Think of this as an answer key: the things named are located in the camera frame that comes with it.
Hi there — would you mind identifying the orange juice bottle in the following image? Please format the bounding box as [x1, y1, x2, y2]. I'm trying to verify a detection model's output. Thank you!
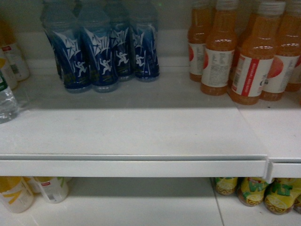
[200, 0, 238, 96]
[260, 0, 301, 101]
[229, 0, 286, 105]
[187, 0, 212, 82]

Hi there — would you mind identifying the lower white bottle red label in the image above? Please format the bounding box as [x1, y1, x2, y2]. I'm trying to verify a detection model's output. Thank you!
[33, 177, 69, 204]

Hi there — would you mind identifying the white yellow drink bottle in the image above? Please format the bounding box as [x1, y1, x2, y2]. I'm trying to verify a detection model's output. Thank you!
[0, 20, 30, 89]

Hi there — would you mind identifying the front left orange juice bottle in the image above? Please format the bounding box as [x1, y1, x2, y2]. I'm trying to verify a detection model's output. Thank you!
[200, 0, 238, 96]

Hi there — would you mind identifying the rear left blue sports drink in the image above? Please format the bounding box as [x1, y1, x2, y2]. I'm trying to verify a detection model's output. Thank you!
[104, 0, 134, 81]

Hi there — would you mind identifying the left lemon tea bottle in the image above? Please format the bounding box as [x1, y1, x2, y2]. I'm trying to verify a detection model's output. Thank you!
[214, 177, 238, 195]

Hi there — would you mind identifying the right lemon tea bottle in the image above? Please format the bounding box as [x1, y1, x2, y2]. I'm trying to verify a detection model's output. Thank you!
[264, 178, 301, 215]

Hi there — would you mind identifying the lower white yellow bottle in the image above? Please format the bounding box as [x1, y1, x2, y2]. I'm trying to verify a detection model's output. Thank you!
[0, 176, 34, 213]

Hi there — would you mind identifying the lemon tea bottle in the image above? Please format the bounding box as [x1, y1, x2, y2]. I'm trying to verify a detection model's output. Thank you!
[237, 177, 270, 207]
[264, 178, 301, 215]
[214, 177, 238, 195]

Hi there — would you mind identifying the white left shelf board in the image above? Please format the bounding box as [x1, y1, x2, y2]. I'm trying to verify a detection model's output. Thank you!
[0, 72, 268, 178]

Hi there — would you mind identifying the right orange juice bottle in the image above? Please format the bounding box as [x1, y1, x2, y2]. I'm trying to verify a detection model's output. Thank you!
[260, 0, 301, 101]

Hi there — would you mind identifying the front centre orange juice bottle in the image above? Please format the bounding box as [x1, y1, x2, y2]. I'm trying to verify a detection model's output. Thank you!
[229, 0, 286, 105]

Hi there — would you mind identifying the middle lemon tea bottle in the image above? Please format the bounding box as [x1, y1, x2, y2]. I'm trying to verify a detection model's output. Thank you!
[237, 177, 270, 207]

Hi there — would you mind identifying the blue sports drink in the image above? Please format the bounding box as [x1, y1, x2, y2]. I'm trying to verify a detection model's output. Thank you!
[129, 0, 159, 82]
[40, 0, 91, 93]
[78, 1, 118, 93]
[104, 0, 134, 81]

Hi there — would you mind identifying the rear right blue sports drink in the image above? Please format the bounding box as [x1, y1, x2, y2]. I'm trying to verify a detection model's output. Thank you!
[129, 0, 159, 82]

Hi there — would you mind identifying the front right blue sports drink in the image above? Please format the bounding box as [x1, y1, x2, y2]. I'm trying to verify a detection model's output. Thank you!
[78, 1, 118, 93]

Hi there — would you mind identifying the water bottle green label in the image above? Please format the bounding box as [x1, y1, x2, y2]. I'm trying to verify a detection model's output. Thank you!
[0, 72, 19, 124]

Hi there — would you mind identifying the rear left orange juice bottle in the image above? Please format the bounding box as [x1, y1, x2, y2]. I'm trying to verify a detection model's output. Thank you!
[187, 0, 212, 82]

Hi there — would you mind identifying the front left blue sports drink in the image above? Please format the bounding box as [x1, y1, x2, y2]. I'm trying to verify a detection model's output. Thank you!
[40, 0, 91, 93]

